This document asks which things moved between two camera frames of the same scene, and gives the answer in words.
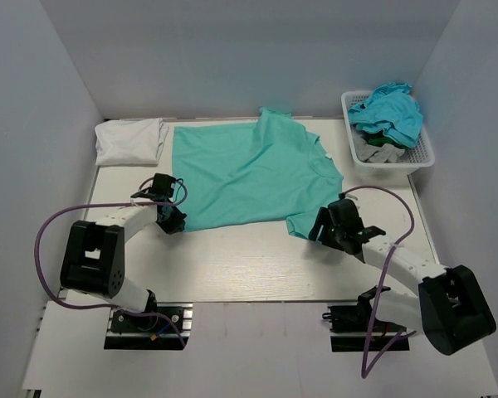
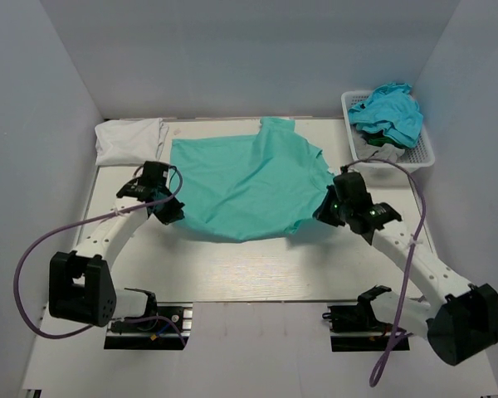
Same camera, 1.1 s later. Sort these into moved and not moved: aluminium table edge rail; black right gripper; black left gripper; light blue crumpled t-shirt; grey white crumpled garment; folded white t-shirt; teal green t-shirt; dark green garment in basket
Moved: black left gripper; black right gripper; teal green t-shirt
Not moved: dark green garment in basket; folded white t-shirt; grey white crumpled garment; aluminium table edge rail; light blue crumpled t-shirt
